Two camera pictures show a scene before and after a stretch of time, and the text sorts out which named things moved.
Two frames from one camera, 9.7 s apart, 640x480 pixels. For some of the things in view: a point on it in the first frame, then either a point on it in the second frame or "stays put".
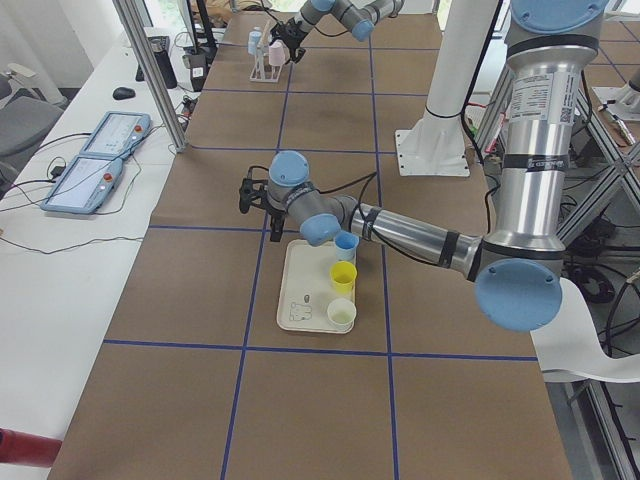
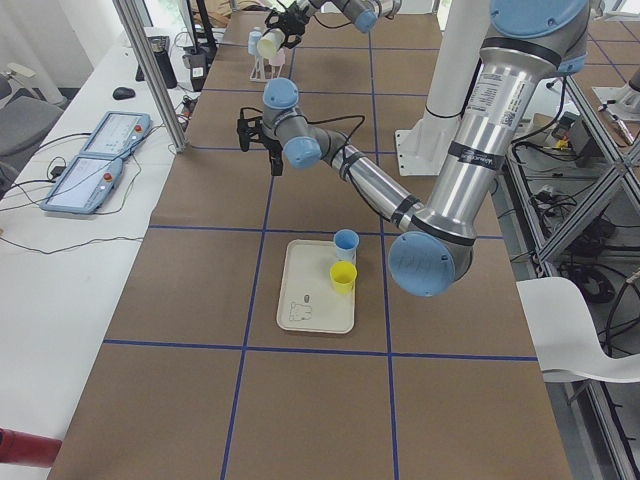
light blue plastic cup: [254, 41] stays put
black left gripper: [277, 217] to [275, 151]
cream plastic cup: [341, 314] to [269, 42]
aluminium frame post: [151, 67] stays put
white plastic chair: [569, 351] stays put
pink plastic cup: [276, 53] stays put
